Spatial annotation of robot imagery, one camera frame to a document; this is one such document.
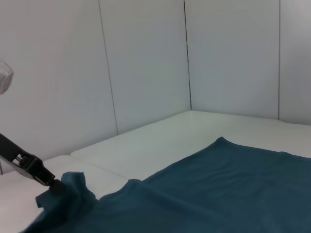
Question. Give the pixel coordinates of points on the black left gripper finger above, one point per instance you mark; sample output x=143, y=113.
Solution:
x=46, y=172
x=42, y=180

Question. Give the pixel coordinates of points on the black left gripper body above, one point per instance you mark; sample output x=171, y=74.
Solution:
x=12, y=150

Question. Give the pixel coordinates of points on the teal blue FREE t-shirt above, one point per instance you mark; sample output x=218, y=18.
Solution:
x=194, y=194

